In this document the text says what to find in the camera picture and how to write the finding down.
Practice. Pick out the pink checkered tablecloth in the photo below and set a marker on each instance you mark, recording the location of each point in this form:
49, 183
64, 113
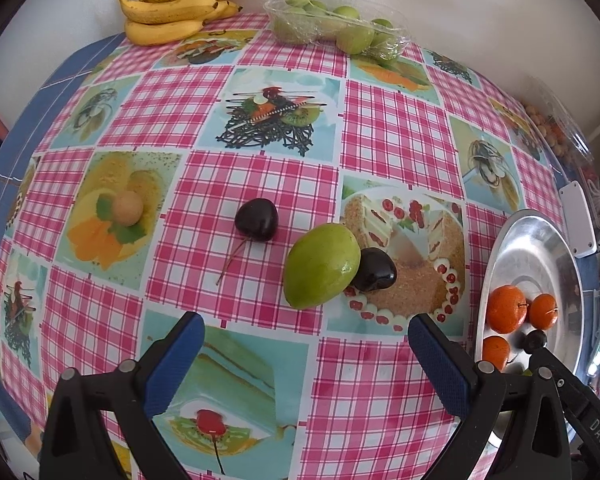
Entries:
306, 203

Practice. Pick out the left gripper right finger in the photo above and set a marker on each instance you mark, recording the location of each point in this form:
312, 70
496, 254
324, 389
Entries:
535, 445

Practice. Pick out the yellow banana bunch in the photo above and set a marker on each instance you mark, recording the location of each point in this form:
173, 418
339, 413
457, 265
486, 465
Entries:
151, 23

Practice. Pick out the green apple right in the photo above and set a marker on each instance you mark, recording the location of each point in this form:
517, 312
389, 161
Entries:
385, 46

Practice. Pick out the green apple centre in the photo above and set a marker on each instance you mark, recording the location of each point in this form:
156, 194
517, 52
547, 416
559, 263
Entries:
354, 39

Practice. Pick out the large green mango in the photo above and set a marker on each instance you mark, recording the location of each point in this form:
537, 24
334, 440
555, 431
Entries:
320, 265

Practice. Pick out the clear plastic fruit tray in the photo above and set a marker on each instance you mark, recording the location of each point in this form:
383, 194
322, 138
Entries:
320, 20

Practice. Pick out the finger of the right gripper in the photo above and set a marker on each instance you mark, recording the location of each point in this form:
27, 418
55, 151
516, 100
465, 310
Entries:
580, 404

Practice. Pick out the small dark plum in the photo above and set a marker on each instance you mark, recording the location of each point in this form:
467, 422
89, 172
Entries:
534, 341

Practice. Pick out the small orange tangerine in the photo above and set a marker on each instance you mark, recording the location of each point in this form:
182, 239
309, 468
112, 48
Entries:
543, 312

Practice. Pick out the white plastic device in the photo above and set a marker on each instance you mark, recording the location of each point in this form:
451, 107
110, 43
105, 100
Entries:
580, 228

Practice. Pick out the dark cherry with stem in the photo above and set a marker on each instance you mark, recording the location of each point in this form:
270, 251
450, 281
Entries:
257, 221

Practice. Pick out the large orange tangerine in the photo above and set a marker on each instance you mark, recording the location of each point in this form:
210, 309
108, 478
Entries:
506, 309

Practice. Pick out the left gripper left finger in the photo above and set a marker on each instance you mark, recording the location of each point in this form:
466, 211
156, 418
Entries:
76, 443

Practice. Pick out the silver metal tray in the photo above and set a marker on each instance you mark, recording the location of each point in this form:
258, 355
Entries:
531, 254

